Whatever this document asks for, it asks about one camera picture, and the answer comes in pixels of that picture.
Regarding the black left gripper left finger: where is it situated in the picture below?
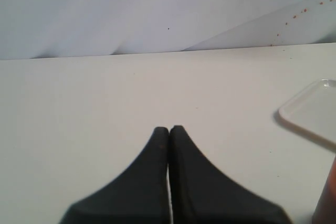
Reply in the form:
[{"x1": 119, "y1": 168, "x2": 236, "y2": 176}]
[{"x1": 60, "y1": 127, "x2": 169, "y2": 223}]

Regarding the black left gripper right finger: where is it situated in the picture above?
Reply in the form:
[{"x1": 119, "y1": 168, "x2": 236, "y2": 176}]
[{"x1": 169, "y1": 126, "x2": 291, "y2": 223}]

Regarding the red sauce squeeze bottle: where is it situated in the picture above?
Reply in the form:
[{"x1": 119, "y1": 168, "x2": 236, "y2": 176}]
[{"x1": 312, "y1": 159, "x2": 336, "y2": 224}]

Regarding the white rectangular plastic tray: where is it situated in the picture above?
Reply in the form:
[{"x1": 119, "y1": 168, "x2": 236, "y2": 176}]
[{"x1": 278, "y1": 79, "x2": 335, "y2": 153}]

